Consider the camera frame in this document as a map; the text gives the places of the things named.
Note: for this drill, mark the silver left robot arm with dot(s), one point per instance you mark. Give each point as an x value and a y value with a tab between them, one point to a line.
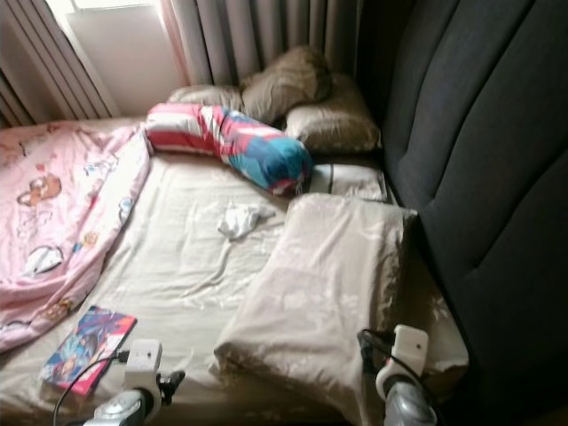
124	413

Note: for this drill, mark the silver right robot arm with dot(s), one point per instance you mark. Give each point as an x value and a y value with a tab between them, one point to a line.
413	408

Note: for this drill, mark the large beige pillow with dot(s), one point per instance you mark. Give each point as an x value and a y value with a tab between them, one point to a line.
324	284

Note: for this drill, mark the pink blue comic book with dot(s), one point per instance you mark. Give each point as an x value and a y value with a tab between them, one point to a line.
89	348

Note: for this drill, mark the small beige pillow dark piping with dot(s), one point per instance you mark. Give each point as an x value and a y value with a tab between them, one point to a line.
348	180

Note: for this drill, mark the small white crumpled cloth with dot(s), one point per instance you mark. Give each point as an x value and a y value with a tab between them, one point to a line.
241	220

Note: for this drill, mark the pink cartoon print quilt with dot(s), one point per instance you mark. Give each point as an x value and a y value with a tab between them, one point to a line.
62	222

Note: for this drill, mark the red blue striped bolster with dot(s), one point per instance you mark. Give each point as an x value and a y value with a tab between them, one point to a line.
244	144

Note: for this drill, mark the dark padded headboard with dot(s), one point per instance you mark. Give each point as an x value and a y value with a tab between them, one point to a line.
488	133

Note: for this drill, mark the crumpled brown pillow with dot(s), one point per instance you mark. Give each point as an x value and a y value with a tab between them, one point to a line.
286	82

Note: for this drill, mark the bright window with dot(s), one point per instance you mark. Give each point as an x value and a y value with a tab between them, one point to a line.
115	53

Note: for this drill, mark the grey pink striped curtain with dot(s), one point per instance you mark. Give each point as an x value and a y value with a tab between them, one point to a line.
27	62
248	31

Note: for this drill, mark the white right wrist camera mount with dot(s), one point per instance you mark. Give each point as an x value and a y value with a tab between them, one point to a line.
408	346

